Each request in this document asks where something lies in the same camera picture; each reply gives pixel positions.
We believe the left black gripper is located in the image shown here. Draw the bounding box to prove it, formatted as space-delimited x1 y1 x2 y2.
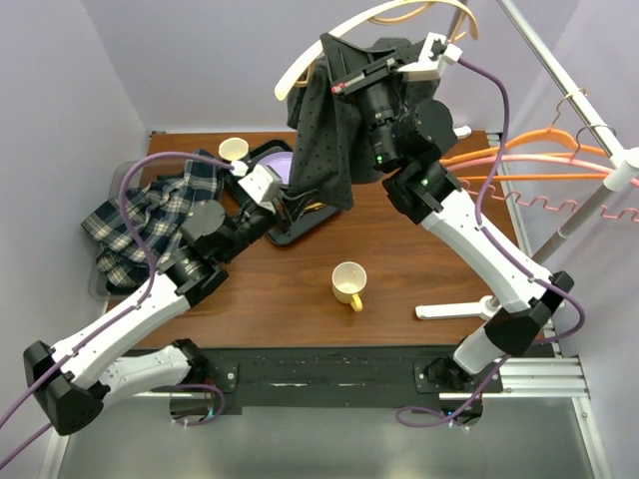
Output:
217 185 318 264

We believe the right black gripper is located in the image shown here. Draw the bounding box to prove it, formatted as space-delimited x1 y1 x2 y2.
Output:
324 32 413 168

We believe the white wooden hanger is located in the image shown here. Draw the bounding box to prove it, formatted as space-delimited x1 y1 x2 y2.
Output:
274 0 473 101

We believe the dark dotted garment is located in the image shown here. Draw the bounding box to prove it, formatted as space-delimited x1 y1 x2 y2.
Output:
285 37 440 211

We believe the navy white plaid skirt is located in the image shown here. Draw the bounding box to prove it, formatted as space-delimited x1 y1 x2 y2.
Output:
81 160 224 295

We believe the orange hanger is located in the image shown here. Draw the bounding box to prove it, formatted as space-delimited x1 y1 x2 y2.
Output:
442 127 611 180

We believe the pink hanger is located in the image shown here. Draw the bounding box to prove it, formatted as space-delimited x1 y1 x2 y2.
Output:
453 161 638 226

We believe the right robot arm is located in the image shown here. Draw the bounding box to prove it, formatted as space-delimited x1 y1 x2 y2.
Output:
320 33 574 392

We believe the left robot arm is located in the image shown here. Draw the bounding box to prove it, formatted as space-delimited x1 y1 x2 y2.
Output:
23 194 310 436

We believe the tan thin hanger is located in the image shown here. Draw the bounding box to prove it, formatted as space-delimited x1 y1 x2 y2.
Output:
367 1 480 43

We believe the black tray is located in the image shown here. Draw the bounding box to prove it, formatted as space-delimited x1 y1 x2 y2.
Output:
224 139 340 246

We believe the purple plate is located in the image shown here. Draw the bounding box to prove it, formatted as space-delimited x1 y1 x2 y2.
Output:
258 151 293 188

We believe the dark teal cup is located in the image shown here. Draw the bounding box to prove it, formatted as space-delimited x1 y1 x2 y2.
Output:
218 137 250 163

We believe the yellow mug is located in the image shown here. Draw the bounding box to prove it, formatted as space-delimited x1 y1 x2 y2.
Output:
331 261 367 312

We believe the clear plastic bin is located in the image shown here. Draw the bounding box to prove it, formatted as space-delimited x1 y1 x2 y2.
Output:
88 161 135 301

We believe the clothes rack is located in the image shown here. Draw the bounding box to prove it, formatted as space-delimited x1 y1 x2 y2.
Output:
415 1 638 320

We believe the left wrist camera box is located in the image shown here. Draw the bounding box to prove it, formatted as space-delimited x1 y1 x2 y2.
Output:
239 165 283 213

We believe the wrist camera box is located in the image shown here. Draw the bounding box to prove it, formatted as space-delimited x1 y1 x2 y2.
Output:
398 33 462 82
239 165 283 213

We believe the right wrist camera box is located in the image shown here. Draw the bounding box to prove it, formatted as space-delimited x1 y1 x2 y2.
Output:
398 33 462 82

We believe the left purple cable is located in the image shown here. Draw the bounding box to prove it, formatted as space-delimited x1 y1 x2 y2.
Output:
0 152 249 465

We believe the purple cable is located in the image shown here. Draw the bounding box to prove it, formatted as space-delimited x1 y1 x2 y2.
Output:
0 152 249 465
396 57 586 430

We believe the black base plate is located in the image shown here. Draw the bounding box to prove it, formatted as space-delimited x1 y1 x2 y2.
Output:
170 345 502 420

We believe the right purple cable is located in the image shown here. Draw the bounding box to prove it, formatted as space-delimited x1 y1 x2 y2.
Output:
396 57 586 430

